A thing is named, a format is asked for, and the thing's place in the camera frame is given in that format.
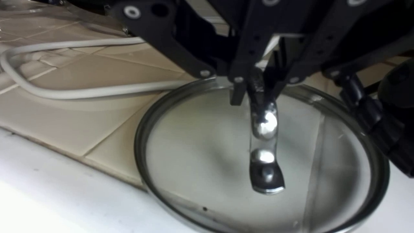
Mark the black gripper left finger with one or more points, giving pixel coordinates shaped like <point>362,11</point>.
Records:
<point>240,88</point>

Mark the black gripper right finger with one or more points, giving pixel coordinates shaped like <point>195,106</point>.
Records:
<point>275,74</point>

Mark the glass pot lid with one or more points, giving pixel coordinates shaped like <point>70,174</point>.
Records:
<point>299,163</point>

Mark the white double kitchen sink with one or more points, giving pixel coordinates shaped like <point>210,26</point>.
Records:
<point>43,192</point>

